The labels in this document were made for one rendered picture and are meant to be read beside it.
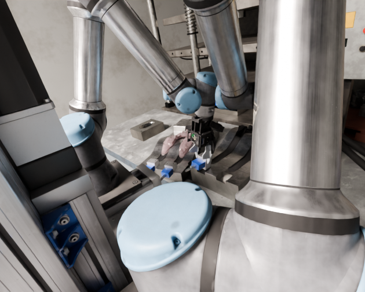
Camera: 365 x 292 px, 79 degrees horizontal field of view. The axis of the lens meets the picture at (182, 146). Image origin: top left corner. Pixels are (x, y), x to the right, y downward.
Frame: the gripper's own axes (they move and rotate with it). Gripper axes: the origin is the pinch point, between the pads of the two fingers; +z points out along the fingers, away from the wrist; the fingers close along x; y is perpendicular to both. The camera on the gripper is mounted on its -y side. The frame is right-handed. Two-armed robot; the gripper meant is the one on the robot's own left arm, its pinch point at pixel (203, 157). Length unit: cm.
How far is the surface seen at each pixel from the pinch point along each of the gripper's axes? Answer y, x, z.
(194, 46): -70, -74, -37
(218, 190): 0.8, 10.3, 11.1
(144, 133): -15, -66, 17
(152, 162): 8.6, -25.6, 11.3
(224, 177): -2.9, 9.9, 6.5
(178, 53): -74, -97, -30
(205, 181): 0.9, 3.0, 10.7
